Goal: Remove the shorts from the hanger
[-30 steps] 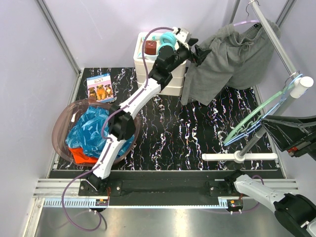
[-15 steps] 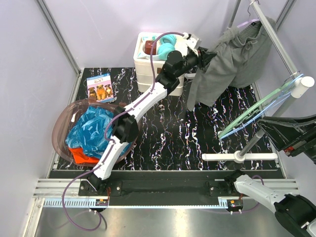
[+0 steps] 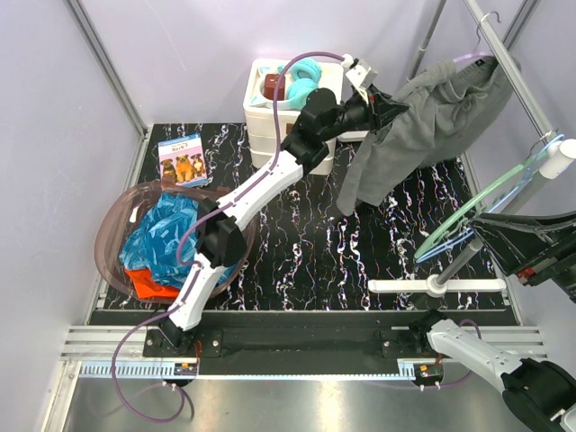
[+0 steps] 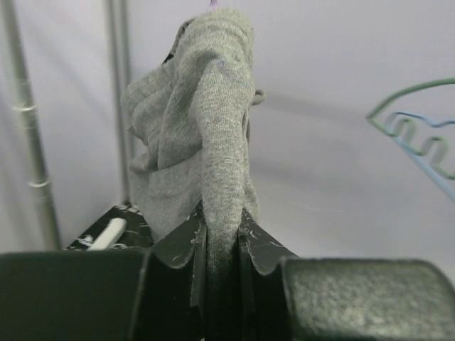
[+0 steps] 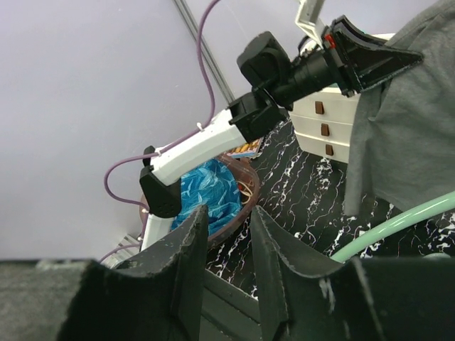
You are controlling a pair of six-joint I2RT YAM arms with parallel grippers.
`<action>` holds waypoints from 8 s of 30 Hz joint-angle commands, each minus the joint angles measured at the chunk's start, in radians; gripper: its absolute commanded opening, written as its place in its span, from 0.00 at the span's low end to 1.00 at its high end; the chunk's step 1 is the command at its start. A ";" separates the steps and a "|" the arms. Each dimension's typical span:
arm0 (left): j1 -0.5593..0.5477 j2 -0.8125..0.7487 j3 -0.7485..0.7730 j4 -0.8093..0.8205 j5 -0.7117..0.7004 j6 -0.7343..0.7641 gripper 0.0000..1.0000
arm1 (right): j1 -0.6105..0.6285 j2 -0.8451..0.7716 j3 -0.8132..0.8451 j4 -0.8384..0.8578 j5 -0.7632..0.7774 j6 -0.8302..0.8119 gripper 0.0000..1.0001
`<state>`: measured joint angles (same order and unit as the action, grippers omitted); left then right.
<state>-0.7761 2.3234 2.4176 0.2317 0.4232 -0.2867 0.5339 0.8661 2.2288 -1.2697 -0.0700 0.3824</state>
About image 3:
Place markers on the brown cube box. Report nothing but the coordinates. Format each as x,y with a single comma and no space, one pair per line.
271,82

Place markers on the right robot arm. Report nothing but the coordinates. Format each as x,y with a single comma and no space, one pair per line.
541,394

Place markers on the lilac hanger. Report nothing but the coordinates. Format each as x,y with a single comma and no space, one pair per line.
478,54

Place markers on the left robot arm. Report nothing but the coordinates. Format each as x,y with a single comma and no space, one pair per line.
220,242

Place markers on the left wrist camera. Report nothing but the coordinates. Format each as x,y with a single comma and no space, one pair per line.
359,74

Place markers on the orange shorts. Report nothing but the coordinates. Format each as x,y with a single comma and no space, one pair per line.
146,288

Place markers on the white clothes rack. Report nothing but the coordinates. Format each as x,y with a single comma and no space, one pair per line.
541,34

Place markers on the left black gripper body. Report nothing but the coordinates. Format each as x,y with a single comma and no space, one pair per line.
366,91

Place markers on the mint green hanger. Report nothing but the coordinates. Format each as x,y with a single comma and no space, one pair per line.
472,202

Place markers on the grey shorts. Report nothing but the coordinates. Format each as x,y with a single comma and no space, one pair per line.
449,109

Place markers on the blue patterned shorts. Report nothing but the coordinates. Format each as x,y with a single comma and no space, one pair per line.
153,244

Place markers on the dog picture book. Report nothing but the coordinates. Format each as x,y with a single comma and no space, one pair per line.
181,161

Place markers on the pink transparent basin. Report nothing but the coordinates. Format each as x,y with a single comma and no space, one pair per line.
123,218

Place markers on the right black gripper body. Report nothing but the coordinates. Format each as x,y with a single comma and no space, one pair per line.
557,265

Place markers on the teal headphones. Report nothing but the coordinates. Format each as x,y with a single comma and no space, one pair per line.
305,77

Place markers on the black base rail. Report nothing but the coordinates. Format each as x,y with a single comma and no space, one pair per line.
300,343

